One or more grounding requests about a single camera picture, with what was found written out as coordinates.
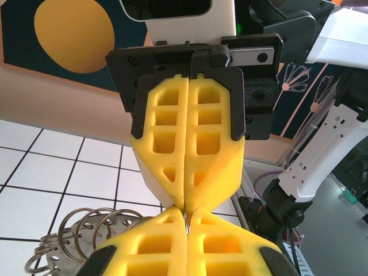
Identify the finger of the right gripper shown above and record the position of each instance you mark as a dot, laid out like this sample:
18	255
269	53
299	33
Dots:
212	161
166	161

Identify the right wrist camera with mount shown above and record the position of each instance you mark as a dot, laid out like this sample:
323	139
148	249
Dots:
187	26

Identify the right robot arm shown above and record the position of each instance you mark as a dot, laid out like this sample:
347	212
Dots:
330	138

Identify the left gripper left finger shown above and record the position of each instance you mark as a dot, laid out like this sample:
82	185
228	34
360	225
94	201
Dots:
149	253

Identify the metal keyring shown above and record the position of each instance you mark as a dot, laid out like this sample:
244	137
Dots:
99	209
187	227
123	210
78	210
31	258

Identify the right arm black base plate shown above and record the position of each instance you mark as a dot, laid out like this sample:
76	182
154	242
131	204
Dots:
253	210

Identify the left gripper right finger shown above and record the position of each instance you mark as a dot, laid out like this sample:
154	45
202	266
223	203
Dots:
230	253

